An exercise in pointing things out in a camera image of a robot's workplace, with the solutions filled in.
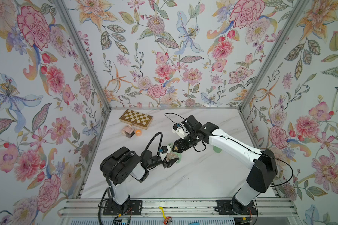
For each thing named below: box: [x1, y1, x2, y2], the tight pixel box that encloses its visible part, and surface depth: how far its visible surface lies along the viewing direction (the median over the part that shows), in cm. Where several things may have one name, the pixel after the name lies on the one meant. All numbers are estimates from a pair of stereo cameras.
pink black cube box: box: [121, 124, 136, 139], surface depth 103 cm
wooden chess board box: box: [119, 108, 154, 130], surface depth 112 cm
